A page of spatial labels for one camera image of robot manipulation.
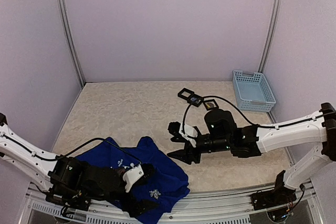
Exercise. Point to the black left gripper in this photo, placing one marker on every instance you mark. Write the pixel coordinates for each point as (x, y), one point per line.
(138, 208)

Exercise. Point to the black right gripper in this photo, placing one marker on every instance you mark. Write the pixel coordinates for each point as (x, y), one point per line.
(185, 155)

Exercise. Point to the blue printed t-shirt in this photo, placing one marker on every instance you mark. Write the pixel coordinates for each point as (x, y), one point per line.
(165, 183)

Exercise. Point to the sunset painting round brooch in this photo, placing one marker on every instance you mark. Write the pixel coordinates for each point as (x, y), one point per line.
(209, 104)

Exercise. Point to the white snowflake brooch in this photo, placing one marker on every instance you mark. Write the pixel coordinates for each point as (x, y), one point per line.
(155, 194)

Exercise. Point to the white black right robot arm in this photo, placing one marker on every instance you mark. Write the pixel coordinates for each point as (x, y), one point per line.
(256, 139)

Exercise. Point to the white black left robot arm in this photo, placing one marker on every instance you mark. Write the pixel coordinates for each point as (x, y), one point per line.
(73, 184)

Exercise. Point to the light blue plastic basket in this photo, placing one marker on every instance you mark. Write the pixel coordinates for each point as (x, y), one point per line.
(252, 91)

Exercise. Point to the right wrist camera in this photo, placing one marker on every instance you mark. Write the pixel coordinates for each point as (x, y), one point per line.
(186, 131)

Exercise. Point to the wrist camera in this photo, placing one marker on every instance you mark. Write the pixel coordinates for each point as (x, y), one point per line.
(137, 176)
(186, 131)

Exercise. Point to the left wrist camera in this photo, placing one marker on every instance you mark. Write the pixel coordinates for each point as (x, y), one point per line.
(137, 176)

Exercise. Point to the black square frame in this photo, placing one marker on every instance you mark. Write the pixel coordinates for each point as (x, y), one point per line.
(213, 101)
(199, 102)
(185, 94)

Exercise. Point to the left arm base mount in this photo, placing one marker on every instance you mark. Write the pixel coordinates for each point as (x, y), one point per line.
(76, 201)

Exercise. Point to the aluminium front rail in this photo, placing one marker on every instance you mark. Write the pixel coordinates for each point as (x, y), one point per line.
(227, 206)

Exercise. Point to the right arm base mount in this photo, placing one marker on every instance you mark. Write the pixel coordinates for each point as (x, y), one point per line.
(279, 195)

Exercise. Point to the aluminium corner post right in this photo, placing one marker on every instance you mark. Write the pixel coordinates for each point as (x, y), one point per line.
(270, 35)

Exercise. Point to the aluminium corner post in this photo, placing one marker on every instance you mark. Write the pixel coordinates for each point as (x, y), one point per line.
(70, 43)
(270, 35)

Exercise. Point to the aluminium corner post left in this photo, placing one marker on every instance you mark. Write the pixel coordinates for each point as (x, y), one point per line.
(70, 43)

